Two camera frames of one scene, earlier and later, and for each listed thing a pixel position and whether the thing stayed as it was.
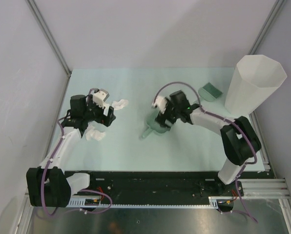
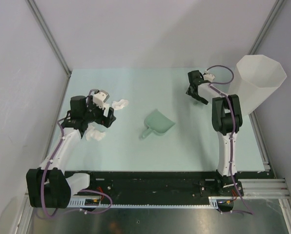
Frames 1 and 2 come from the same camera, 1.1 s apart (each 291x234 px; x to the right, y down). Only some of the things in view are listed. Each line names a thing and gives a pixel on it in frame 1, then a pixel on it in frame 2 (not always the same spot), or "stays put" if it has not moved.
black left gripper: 102,119 stays put
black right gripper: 162,118 → 198,98
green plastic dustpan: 153,115 stays put
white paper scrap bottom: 92,133 stays put
